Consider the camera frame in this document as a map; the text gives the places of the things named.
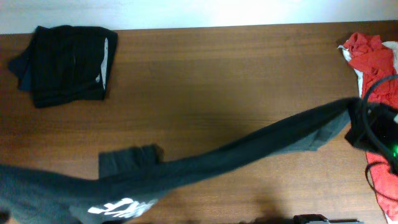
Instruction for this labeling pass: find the dark green t-shirt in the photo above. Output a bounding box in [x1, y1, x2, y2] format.
[1, 98, 360, 223]

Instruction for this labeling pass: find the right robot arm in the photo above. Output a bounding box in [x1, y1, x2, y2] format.
[345, 101, 397, 174]

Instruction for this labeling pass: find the folded black clothes stack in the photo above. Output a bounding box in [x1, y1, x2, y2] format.
[7, 26, 118, 108]

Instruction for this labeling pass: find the red shirt pile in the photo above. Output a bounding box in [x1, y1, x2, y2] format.
[342, 32, 397, 223]

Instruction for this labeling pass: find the white garment under red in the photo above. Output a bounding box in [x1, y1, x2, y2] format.
[338, 41, 397, 97]

